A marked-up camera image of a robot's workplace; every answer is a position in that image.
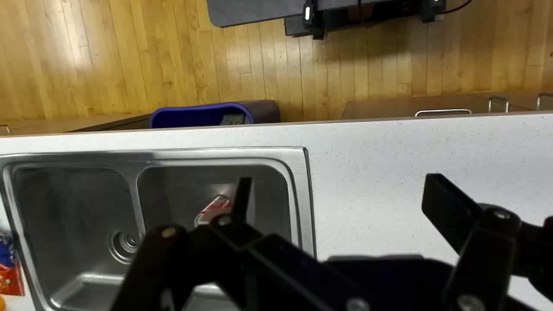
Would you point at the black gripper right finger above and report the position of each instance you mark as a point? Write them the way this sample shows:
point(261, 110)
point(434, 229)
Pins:
point(492, 244)

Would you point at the blue bin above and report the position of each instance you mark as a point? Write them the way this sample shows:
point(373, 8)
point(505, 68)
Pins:
point(209, 115)

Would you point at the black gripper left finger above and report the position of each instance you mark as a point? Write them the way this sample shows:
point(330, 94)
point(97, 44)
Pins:
point(254, 272)

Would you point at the colourful snack packet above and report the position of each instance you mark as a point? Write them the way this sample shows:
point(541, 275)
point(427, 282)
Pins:
point(10, 281)

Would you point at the red Coca Cola can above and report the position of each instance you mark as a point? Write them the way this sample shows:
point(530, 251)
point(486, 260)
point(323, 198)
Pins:
point(219, 205)

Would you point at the stainless steel double sink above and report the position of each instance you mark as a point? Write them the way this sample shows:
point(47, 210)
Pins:
point(78, 218)

